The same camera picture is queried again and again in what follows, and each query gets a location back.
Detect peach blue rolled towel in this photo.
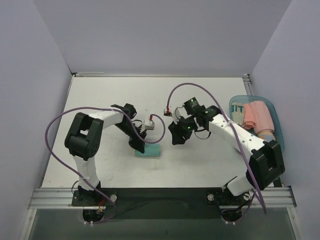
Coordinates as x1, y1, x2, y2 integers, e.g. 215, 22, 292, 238
257, 131, 276, 142

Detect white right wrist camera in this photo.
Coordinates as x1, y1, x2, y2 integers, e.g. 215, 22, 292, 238
163, 107, 177, 119

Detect blue plastic basket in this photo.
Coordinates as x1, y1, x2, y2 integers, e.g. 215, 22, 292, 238
229, 95, 285, 151

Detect aluminium frame rail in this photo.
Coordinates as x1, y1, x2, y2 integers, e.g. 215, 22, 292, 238
242, 74, 254, 96
28, 187, 297, 209

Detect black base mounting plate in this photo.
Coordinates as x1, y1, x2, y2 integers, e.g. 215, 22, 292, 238
71, 187, 251, 223

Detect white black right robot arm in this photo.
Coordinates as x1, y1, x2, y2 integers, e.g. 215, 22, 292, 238
163, 97, 285, 205

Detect aluminium right frame rail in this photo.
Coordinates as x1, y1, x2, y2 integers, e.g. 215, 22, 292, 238
242, 74, 254, 96

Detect pink rolled towel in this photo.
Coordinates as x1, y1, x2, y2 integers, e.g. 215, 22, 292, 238
242, 100, 275, 134

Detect yellow teal towel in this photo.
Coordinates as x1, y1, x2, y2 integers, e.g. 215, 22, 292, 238
134, 143, 161, 158

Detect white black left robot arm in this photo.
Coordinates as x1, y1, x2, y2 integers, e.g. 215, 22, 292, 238
64, 103, 147, 206

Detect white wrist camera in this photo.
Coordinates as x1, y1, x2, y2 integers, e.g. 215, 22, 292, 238
163, 107, 177, 119
143, 119, 155, 131

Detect white rolled towel blue letters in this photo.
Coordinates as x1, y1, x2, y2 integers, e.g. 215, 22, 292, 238
230, 102, 245, 125

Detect aluminium front frame rail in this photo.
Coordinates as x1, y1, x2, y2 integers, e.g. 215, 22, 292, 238
28, 187, 297, 209

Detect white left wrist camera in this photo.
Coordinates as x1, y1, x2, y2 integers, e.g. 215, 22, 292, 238
143, 119, 155, 131

